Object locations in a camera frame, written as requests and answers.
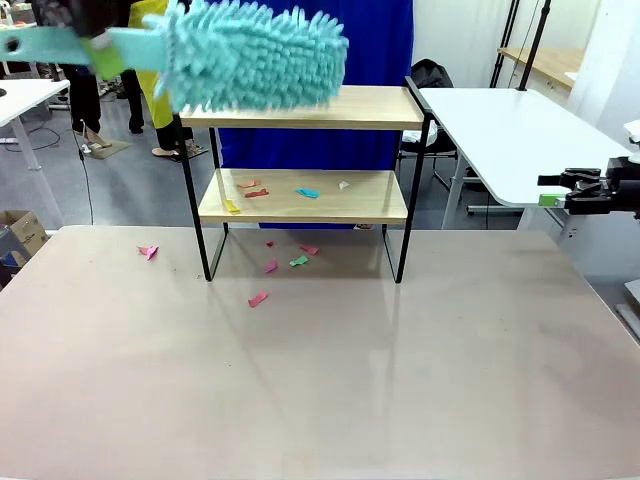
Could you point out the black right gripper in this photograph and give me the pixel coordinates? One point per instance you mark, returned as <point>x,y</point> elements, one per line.
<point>625,190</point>

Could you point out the grey metal rail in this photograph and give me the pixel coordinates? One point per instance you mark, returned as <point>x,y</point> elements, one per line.
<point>629,315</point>

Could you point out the magenta paper scrap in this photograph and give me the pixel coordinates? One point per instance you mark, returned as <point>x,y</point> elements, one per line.
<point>271,266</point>

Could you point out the brown floor mat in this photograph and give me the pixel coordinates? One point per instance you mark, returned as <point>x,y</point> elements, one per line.
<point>110,148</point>

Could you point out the teal chenille duster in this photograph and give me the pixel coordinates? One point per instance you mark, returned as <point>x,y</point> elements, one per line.
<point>250,55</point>

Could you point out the white desk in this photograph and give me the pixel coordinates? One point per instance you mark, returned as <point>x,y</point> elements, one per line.
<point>30,92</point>

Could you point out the person in black clothes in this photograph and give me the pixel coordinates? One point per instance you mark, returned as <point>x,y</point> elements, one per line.
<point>85,100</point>

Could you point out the black frame wooden shelf rack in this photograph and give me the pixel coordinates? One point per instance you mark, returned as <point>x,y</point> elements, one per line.
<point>350,120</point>

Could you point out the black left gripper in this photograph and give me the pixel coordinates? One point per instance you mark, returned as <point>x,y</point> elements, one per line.
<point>90,15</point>

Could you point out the orange paper scrap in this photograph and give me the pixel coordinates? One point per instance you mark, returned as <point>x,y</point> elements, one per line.
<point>249,184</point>

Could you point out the coral red paper scrap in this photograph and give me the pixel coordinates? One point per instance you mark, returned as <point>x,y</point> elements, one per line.
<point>310,249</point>

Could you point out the black tripod stand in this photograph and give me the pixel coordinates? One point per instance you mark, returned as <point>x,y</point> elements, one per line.
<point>535,45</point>
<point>505,45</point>

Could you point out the green paper scrap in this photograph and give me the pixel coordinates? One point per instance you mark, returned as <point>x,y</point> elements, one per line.
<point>299,261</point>

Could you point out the large white table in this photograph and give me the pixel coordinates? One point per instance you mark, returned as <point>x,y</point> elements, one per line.
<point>500,140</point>

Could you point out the person in yellow apron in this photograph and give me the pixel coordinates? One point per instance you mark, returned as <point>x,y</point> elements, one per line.
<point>150,100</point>

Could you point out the long red paper scrap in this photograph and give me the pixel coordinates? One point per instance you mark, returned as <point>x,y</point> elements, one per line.
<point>257,193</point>

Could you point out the black chair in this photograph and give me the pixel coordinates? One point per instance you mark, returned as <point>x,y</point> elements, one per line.
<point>432,75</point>

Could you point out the teal paper scrap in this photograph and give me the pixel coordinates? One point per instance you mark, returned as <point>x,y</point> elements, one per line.
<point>307,192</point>

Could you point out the light wooden table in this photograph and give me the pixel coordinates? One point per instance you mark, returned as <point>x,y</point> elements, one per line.
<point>550,62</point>

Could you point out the yellow paper scrap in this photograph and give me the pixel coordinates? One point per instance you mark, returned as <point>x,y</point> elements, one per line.
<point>232,206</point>

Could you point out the white paper scrap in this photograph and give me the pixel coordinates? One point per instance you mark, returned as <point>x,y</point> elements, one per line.
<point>344,185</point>

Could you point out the cardboard box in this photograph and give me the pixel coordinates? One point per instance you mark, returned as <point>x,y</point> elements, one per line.
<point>27,230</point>

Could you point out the red pink paper scrap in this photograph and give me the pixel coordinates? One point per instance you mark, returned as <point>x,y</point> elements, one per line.
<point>258,299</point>

